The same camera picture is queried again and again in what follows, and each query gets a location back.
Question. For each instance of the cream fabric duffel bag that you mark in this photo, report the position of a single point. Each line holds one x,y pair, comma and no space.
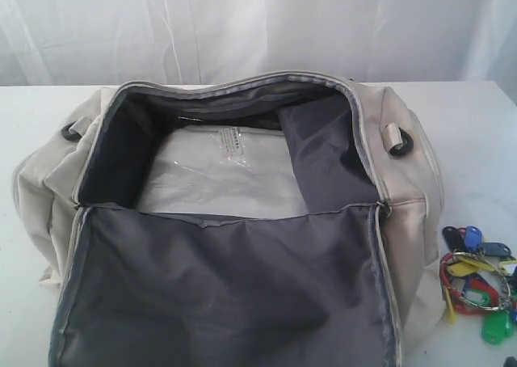
353,282

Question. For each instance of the colourful key tag bunch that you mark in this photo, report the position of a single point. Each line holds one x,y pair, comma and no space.
478,277

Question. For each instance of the clear plastic packed white filling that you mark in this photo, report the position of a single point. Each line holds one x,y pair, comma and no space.
235,171

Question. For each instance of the white backdrop curtain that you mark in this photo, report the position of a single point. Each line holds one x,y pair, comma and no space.
58,42

